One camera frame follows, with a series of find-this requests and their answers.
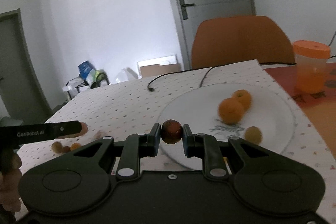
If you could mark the small brown fruit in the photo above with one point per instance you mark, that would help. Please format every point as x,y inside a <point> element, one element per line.
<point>66,149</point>

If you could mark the blue packet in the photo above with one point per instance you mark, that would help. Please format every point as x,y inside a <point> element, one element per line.
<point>86,70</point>

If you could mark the clear plastic bag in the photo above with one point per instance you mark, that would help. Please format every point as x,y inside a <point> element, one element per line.
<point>124,75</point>

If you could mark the person's left hand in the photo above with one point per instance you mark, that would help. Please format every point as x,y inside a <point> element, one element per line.
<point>10,187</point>

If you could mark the green kiwi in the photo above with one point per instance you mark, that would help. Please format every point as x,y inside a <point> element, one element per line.
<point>253,134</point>
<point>56,147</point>

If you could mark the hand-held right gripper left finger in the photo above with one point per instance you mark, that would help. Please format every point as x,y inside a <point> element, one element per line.
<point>157,140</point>

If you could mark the dark passion fruit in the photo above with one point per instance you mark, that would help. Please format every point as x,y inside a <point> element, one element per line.
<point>171,132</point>

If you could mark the white bowl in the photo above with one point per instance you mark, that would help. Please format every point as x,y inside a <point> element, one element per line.
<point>199,108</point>

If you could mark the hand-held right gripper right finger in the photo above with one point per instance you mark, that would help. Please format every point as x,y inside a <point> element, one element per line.
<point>186,141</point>

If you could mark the cardboard box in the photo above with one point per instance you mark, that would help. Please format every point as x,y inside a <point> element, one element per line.
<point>157,59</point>

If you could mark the dark green door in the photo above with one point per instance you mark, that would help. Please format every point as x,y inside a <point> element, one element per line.
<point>21,64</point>

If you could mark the small orange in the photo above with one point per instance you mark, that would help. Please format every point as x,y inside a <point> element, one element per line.
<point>76,146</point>

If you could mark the large orange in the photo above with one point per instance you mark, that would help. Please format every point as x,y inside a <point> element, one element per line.
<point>244,96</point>
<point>231,111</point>

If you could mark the orange printed table mat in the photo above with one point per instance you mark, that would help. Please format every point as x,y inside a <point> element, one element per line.
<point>315,108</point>

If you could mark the orange lidded plastic cup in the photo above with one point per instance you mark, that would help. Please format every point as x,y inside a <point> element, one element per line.
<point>311,69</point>

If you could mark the floral tablecloth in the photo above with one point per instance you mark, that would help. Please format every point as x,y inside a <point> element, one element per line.
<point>118,103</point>

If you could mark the orange chair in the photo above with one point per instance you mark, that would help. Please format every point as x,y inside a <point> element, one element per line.
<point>241,40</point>

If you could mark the brown cardboard sheet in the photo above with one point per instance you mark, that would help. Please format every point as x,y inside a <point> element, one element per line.
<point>160,70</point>

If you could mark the black shoe rack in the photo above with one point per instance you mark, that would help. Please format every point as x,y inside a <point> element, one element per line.
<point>105,79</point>

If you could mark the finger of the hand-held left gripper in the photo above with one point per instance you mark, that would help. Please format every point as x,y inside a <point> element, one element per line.
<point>68,129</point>

